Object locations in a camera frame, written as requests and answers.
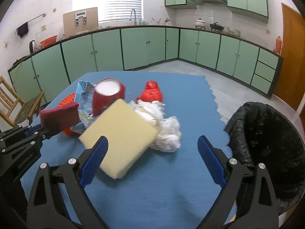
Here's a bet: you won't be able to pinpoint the cream crumpled tissue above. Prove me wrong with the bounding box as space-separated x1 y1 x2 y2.
129 100 166 127

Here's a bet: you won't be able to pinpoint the red thermos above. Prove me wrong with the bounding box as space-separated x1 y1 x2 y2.
274 36 283 53

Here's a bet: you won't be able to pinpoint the white crumpled tissue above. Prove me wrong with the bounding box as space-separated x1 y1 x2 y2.
150 116 181 153

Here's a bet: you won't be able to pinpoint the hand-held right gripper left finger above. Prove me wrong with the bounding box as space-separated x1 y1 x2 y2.
27 135 110 229

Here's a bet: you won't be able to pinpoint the orange ridged plastic item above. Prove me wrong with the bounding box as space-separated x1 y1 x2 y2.
57 94 84 137

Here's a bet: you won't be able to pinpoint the brown cardboard box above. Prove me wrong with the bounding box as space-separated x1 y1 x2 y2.
63 7 99 38

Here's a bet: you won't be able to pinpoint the yellow sponge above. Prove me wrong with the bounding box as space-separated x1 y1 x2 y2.
79 99 158 180

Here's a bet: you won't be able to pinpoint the bin with black bag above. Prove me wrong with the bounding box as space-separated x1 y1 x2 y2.
224 101 305 220

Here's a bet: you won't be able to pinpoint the dark red scouring pad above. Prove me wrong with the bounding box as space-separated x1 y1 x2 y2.
39 102 80 134

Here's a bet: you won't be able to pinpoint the range hood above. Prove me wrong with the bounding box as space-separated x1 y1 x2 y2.
187 0 227 5

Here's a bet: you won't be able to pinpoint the green base kitchen cabinets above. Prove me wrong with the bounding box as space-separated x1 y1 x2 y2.
8 25 284 105

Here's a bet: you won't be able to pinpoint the black wok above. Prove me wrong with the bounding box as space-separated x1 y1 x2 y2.
209 22 225 31

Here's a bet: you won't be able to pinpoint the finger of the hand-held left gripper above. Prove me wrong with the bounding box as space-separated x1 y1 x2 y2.
0 125 43 142
0 122 63 155

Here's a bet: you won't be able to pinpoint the metal towel rail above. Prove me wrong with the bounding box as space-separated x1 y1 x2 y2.
15 13 47 30

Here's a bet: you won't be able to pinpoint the dark purple towel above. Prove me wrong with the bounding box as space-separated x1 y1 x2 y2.
17 23 29 38

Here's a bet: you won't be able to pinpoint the red plastic bag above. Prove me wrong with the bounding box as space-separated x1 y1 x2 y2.
135 81 165 104

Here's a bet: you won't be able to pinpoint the red plastic basin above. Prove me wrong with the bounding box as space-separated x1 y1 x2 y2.
39 35 58 48

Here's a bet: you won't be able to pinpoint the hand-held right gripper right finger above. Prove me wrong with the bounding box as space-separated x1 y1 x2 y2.
197 135 279 229

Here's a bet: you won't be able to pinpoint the wooden chair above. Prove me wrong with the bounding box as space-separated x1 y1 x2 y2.
0 76 46 128

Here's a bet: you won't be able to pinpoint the brown wooden door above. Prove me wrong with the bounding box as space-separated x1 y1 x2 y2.
273 2 305 111

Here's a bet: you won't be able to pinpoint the light blue drink carton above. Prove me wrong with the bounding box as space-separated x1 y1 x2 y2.
71 81 98 134

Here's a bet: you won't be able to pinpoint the blue tablecloth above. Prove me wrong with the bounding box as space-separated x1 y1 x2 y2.
20 71 239 229

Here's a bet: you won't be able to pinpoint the red paper cup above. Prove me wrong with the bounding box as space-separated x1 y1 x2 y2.
92 78 126 117

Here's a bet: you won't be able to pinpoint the metal kitchen faucet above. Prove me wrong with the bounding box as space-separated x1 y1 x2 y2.
129 9 138 25

